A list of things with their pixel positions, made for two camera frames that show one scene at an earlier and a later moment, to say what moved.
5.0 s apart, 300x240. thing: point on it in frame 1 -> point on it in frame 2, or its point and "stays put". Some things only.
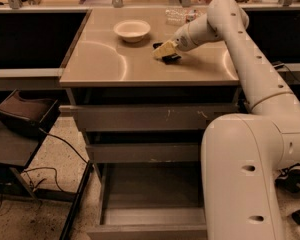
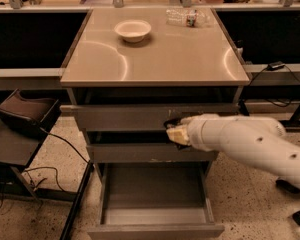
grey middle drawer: x=144 y=152 stays put
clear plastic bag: x=180 y=16 stays put
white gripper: x=184 y=41 -> x=199 y=133
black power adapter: x=278 y=65 stays put
